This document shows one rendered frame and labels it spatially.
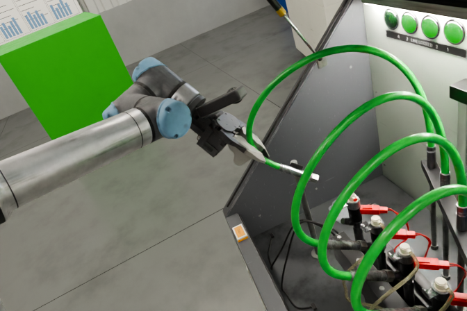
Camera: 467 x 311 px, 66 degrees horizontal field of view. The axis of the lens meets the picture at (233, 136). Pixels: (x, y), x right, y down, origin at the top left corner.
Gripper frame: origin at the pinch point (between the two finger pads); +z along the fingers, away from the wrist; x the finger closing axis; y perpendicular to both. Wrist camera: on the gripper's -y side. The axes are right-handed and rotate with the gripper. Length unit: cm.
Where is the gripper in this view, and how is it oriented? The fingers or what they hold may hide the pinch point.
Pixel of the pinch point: (264, 153)
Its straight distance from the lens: 83.1
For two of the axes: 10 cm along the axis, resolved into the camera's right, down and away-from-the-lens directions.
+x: -3.7, 3.8, -8.5
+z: 7.8, 6.2, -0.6
